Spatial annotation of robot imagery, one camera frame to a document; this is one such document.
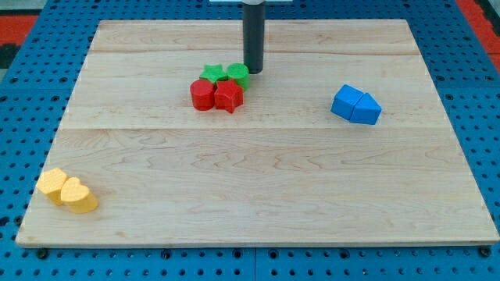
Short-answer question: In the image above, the red star block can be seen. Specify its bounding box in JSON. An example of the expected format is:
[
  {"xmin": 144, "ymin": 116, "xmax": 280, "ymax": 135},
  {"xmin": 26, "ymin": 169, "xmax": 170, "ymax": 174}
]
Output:
[{"xmin": 214, "ymin": 80, "xmax": 244, "ymax": 113}]

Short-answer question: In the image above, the green star block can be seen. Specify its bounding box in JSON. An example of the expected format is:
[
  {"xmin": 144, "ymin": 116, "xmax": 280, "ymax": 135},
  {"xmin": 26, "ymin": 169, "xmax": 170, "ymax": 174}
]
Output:
[{"xmin": 199, "ymin": 64, "xmax": 228, "ymax": 84}]

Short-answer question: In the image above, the blue cube block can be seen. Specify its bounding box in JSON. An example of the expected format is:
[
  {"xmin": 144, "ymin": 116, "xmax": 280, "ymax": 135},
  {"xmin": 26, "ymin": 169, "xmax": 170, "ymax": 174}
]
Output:
[{"xmin": 330, "ymin": 84, "xmax": 364, "ymax": 120}]

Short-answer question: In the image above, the red cylinder block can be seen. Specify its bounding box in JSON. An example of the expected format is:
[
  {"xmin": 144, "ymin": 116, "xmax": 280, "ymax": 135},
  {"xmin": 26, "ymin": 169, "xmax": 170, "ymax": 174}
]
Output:
[{"xmin": 190, "ymin": 79, "xmax": 215, "ymax": 111}]

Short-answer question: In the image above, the green cylinder block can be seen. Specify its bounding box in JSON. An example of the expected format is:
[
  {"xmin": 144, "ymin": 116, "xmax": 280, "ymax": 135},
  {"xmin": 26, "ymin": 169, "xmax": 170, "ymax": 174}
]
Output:
[{"xmin": 227, "ymin": 63, "xmax": 250, "ymax": 91}]

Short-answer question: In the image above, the light wooden board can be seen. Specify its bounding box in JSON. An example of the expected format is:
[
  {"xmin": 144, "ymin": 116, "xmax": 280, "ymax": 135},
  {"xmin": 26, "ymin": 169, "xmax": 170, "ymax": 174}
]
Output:
[{"xmin": 16, "ymin": 20, "xmax": 499, "ymax": 248}]

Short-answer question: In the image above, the blue triangular prism block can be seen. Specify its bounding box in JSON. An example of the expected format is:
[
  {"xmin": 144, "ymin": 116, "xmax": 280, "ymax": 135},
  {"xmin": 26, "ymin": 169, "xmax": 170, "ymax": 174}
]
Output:
[{"xmin": 349, "ymin": 93, "xmax": 382, "ymax": 125}]

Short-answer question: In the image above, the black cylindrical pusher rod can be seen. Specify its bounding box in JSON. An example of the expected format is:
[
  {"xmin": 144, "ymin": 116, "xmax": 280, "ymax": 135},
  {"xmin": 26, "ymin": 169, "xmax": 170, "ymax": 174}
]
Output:
[{"xmin": 242, "ymin": 0, "xmax": 266, "ymax": 74}]

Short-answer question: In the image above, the yellow heart block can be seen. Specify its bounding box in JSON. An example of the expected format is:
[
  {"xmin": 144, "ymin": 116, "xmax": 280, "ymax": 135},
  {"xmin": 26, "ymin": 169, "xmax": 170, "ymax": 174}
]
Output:
[{"xmin": 60, "ymin": 177, "xmax": 99, "ymax": 214}]

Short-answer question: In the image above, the yellow hexagon block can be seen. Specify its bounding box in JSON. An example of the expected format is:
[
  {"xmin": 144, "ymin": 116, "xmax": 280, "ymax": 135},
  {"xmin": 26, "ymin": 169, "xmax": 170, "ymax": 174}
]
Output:
[{"xmin": 36, "ymin": 168, "xmax": 69, "ymax": 206}]

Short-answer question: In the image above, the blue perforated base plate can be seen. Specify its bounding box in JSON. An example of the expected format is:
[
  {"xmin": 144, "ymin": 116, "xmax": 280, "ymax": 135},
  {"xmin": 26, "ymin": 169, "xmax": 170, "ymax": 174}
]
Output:
[{"xmin": 1, "ymin": 0, "xmax": 499, "ymax": 280}]

